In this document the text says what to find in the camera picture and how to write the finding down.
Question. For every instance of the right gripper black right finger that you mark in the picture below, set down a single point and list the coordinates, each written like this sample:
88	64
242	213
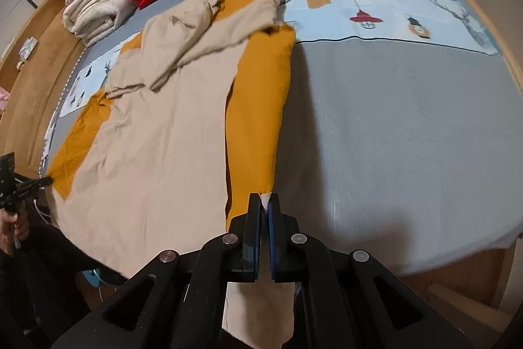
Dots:
293	256

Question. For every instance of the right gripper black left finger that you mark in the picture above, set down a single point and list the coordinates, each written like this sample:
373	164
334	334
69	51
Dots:
235	255

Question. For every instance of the beige and orange hooded jacket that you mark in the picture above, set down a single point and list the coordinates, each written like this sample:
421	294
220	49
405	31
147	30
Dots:
167	153

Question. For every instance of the person's left hand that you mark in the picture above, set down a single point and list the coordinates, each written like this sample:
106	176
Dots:
13	225

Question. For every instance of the grey printed bed sheet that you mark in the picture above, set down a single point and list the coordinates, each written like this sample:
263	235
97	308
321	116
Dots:
391	126

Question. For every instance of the cream folded fleece blanket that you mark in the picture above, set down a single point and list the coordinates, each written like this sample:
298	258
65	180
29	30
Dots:
93	20

